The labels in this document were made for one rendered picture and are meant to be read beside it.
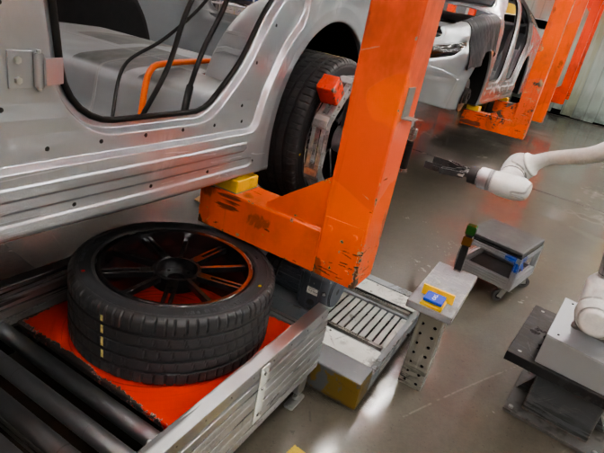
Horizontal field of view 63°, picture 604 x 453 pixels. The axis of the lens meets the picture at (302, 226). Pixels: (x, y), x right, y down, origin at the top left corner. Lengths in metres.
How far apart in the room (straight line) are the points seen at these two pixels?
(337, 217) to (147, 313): 0.64
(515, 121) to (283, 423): 4.41
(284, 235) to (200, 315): 0.45
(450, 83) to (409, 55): 3.26
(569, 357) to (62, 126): 1.78
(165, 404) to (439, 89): 3.77
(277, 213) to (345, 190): 0.28
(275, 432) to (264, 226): 0.72
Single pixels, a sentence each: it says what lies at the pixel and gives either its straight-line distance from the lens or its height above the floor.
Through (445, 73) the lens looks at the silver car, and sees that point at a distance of 4.63.
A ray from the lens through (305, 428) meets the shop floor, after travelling 1.88.
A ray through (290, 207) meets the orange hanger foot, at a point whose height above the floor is 0.71.
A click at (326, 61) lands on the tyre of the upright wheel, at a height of 1.16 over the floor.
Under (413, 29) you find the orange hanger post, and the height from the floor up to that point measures 1.34.
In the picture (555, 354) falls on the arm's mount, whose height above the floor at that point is 0.36.
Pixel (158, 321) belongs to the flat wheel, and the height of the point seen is 0.50.
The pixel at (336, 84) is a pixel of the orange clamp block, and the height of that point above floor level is 1.10.
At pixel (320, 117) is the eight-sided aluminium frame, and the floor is 0.97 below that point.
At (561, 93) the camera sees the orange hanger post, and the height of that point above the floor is 0.73.
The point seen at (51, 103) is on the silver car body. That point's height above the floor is 1.05.
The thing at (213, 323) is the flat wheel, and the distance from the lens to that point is 1.43.
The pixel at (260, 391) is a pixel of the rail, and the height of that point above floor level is 0.30.
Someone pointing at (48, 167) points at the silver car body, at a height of 0.91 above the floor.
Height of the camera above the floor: 1.33
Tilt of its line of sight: 23 degrees down
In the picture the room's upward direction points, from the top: 11 degrees clockwise
